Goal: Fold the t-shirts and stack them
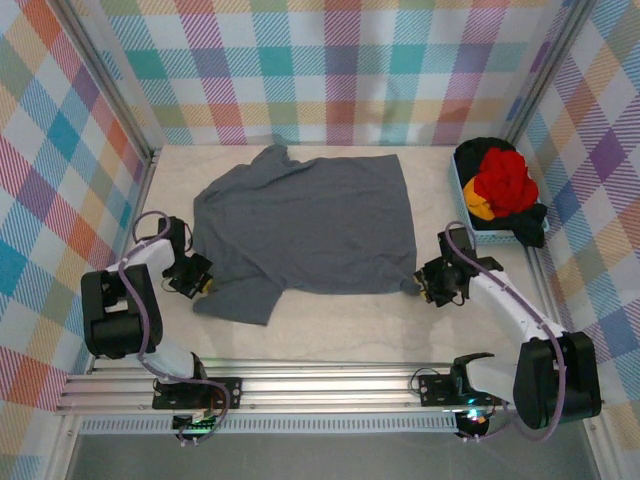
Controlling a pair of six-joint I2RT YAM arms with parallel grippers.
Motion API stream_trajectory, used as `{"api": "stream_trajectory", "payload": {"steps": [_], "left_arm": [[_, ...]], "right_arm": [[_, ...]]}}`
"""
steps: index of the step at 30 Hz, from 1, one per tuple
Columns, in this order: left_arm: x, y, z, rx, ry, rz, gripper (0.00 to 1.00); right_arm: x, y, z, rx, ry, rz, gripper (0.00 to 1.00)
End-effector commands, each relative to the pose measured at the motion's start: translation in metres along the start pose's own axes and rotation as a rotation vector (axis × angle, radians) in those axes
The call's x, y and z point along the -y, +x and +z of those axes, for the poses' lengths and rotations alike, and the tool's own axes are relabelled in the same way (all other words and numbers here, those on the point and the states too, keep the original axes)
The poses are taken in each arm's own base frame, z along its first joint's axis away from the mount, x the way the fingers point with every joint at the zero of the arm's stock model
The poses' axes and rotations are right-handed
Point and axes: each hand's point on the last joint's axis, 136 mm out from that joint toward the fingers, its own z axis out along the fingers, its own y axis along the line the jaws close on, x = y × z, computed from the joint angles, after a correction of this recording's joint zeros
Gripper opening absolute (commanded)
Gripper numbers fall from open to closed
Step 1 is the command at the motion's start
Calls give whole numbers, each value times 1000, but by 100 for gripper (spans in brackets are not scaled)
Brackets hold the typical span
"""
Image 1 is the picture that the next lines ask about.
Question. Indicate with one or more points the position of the black controller board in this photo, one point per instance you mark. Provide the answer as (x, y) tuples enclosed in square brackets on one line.
[(475, 425), (200, 425)]

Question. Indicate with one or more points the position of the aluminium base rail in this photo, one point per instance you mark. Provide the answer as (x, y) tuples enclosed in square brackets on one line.
[(325, 390)]

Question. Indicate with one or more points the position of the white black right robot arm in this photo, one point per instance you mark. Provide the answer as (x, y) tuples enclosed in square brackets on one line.
[(505, 300)]

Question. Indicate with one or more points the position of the grey t-shirt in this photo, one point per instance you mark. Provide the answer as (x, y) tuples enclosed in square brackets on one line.
[(310, 225)]

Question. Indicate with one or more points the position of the red t-shirt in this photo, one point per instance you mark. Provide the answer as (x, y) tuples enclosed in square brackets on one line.
[(505, 185)]

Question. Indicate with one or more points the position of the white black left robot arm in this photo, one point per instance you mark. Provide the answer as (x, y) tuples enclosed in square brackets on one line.
[(150, 252)]

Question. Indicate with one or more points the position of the pile of coloured clothes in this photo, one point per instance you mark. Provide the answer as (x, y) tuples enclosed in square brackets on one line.
[(530, 227)]

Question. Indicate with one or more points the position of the light blue plastic basket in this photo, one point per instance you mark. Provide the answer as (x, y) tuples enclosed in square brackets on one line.
[(460, 195)]

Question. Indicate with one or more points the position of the yellow t-shirt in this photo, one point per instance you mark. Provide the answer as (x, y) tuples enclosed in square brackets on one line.
[(475, 202)]

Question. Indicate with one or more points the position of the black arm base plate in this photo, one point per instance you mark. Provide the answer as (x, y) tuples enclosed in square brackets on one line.
[(230, 392), (432, 390)]

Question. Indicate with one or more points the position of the aluminium frame post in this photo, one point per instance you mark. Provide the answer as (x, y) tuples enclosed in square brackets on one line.
[(545, 75), (110, 75)]

